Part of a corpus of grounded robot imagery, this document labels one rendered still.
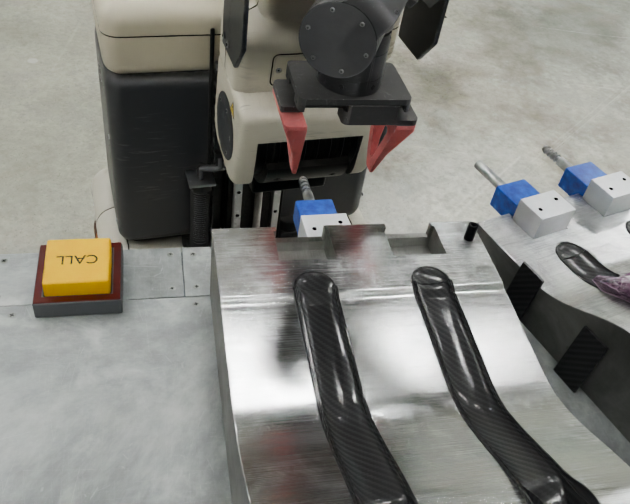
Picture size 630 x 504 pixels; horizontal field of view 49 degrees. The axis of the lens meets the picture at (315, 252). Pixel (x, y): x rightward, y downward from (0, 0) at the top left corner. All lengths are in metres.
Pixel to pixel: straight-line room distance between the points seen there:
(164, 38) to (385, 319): 0.76
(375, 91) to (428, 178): 1.68
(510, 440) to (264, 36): 0.63
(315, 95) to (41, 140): 1.78
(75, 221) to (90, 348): 1.35
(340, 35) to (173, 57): 0.76
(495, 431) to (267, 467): 0.18
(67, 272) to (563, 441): 0.45
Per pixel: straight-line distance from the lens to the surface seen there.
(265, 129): 0.99
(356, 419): 0.54
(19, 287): 0.73
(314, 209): 0.75
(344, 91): 0.60
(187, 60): 1.25
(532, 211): 0.77
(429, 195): 2.22
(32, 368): 0.67
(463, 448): 0.52
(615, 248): 0.81
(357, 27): 0.50
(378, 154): 0.67
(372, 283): 0.61
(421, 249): 0.70
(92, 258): 0.70
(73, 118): 2.41
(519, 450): 0.53
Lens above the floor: 1.32
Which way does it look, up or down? 43 degrees down
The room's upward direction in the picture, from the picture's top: 10 degrees clockwise
